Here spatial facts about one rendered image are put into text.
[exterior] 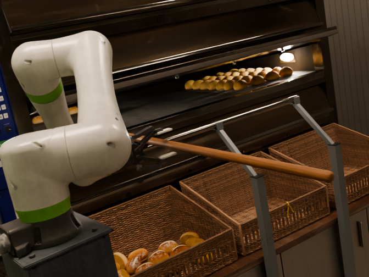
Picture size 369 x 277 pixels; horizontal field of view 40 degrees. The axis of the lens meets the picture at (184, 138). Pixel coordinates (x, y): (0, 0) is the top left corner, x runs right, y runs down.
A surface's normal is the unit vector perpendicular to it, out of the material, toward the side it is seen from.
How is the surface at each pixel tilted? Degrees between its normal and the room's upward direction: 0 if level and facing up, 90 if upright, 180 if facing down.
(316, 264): 90
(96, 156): 92
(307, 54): 90
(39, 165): 89
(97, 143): 67
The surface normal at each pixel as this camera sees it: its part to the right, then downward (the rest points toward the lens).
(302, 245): 0.54, 0.09
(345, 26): -0.78, 0.28
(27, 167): 0.11, 0.19
